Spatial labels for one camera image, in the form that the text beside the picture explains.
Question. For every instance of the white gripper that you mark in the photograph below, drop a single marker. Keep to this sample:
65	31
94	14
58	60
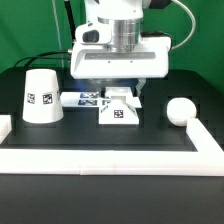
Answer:
117	50

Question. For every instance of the white lamp bulb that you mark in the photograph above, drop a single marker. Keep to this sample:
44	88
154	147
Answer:
180	110

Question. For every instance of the white lamp base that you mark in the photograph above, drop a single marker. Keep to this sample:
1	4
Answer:
119	107

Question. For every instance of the white U-shaped fence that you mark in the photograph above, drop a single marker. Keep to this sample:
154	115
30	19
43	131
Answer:
206	160

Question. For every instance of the white marker plate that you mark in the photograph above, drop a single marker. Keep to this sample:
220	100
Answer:
83	99

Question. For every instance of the white lamp shade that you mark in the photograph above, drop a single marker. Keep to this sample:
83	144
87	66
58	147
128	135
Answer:
42	102

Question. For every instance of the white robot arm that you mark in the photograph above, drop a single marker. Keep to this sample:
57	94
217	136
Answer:
105	11

